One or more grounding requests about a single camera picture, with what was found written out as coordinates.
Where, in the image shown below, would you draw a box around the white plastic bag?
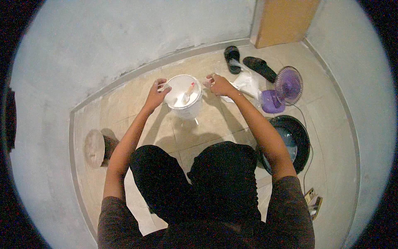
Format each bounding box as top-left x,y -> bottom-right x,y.
219,59 -> 265,106

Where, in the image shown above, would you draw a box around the purple table fan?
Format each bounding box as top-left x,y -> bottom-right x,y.
261,66 -> 304,114

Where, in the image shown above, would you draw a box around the person's right hand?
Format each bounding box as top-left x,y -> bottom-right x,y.
203,73 -> 240,97

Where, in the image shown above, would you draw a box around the black round basin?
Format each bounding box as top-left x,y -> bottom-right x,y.
256,115 -> 311,176

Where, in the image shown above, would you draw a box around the person's left hand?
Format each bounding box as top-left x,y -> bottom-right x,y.
144,78 -> 172,111

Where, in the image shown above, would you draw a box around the person's body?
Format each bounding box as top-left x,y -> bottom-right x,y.
97,149 -> 315,249

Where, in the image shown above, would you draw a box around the paint brush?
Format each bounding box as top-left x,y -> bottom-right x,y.
182,82 -> 196,105

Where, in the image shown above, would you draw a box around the person's legs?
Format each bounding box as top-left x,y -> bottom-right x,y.
130,141 -> 262,225

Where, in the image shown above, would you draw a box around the thin fan cable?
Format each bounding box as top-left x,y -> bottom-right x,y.
292,104 -> 314,195

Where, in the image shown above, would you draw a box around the round wooden stool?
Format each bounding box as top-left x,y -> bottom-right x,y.
83,128 -> 120,169

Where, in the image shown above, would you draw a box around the power strip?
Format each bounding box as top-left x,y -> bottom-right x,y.
304,187 -> 323,221

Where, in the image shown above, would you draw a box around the white paint bucket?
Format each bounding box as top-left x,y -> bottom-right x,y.
163,74 -> 204,126

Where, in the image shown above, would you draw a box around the wooden door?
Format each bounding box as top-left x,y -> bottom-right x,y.
255,0 -> 321,49

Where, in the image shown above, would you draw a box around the black sandal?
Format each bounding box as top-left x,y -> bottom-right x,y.
223,45 -> 242,75
242,56 -> 278,84

